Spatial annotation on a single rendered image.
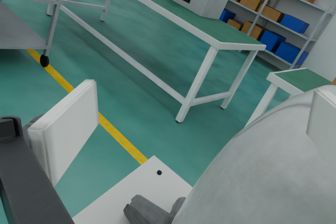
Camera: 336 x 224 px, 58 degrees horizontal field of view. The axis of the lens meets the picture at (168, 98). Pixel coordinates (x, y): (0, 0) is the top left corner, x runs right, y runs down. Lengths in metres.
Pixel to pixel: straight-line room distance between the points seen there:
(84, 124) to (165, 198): 0.31
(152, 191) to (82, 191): 1.19
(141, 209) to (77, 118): 0.24
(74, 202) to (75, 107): 1.43
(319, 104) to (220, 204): 0.12
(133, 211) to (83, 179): 1.31
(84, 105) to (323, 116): 0.13
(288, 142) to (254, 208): 0.05
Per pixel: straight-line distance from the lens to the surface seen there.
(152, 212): 0.39
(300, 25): 5.74
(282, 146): 0.24
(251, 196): 0.25
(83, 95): 0.17
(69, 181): 1.66
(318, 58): 6.21
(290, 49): 5.76
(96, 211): 0.41
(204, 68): 2.30
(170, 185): 0.49
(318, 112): 0.19
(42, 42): 2.58
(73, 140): 0.16
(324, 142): 0.18
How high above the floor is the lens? 1.17
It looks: 25 degrees down
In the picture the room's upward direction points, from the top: 25 degrees clockwise
